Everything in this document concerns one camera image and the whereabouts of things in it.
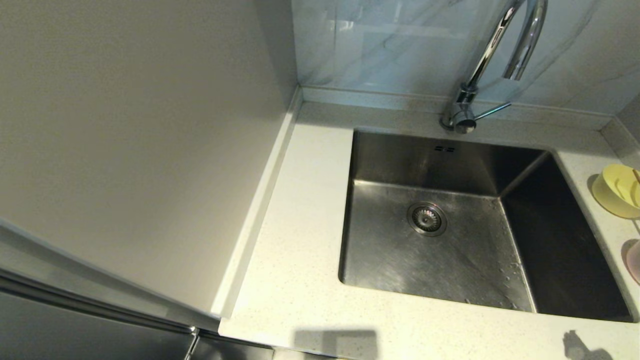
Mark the yellow plastic bowl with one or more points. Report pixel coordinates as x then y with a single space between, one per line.
615 192

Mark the round metal drain strainer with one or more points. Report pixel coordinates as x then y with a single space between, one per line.
427 218

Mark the tall beige cabinet panel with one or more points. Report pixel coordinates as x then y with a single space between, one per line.
125 125

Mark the dark grey cabinet front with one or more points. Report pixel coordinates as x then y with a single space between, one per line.
75 340

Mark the chrome gooseneck kitchen faucet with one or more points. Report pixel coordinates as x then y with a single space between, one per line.
465 117

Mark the stainless steel sink basin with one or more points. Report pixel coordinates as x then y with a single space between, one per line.
475 270

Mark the pink plastic bowl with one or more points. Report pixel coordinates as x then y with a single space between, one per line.
635 260

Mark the brown wooden chopstick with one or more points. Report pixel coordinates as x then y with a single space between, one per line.
636 176

